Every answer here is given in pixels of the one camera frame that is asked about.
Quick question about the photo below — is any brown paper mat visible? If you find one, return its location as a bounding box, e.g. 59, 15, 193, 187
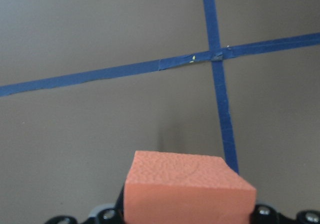
0, 0, 320, 223

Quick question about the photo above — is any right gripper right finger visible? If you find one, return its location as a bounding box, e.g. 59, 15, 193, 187
249, 203, 320, 224

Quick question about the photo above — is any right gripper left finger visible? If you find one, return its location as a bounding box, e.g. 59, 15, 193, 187
46, 185, 125, 224

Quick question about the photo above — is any orange foam cube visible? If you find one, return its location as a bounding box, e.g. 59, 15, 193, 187
123, 151, 257, 223

